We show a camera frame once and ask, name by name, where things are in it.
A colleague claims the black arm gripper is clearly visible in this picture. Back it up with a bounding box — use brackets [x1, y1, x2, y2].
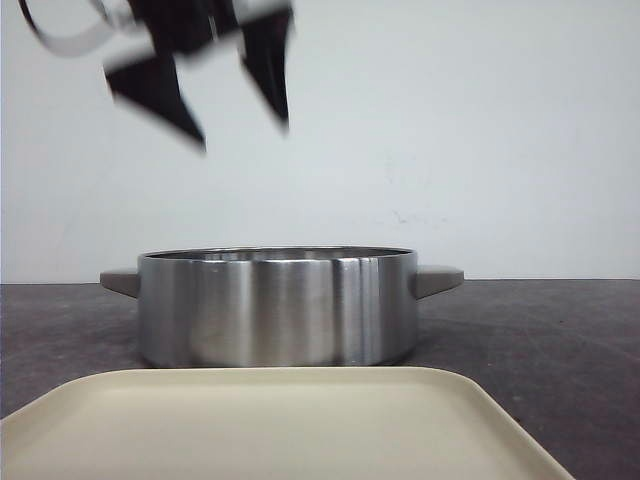
[104, 1, 293, 152]

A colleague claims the stainless steel steamer pot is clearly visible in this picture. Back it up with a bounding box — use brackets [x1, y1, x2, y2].
[100, 246, 464, 368]

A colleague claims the cream plastic tray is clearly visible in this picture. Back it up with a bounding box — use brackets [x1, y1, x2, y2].
[1, 367, 568, 479]

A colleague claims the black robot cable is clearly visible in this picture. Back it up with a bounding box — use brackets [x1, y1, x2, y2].
[17, 0, 139, 59]

